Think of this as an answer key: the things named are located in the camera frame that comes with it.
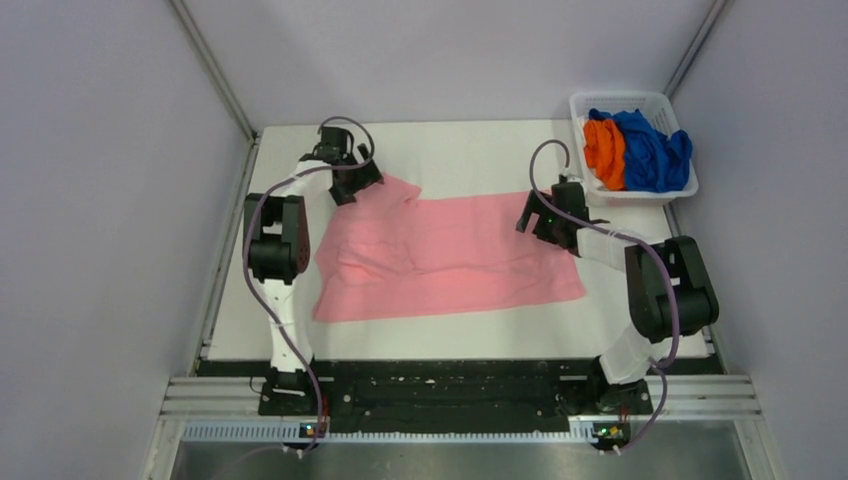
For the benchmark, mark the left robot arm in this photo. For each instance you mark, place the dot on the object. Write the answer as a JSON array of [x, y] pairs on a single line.
[[276, 246]]

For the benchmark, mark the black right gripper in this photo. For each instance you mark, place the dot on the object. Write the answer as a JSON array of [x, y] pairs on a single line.
[[535, 204]]

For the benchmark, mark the left aluminium corner post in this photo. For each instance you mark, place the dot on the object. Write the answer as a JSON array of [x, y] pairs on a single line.
[[211, 67]]

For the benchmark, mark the right aluminium corner post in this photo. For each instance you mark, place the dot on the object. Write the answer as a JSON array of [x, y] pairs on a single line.
[[700, 38]]

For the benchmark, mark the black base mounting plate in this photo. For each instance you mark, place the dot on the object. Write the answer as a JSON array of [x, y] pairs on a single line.
[[445, 396]]

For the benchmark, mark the orange t shirt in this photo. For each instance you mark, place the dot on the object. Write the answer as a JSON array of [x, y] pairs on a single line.
[[605, 152]]

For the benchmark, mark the blue t shirt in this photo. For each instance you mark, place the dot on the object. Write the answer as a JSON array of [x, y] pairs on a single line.
[[654, 161]]

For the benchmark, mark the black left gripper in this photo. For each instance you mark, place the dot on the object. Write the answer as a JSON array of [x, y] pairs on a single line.
[[364, 176]]

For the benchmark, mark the white slotted cable duct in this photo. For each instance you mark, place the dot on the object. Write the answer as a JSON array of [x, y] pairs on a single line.
[[302, 432]]

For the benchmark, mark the aluminium frame rail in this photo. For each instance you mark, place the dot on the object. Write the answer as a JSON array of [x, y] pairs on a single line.
[[710, 397]]

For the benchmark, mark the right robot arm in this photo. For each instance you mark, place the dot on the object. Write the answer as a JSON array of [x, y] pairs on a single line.
[[668, 289]]

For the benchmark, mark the pink t shirt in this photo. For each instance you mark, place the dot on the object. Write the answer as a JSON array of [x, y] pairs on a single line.
[[392, 254]]

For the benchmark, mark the aluminium corner post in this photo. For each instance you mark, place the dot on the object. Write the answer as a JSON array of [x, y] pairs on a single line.
[[700, 38], [211, 67]]

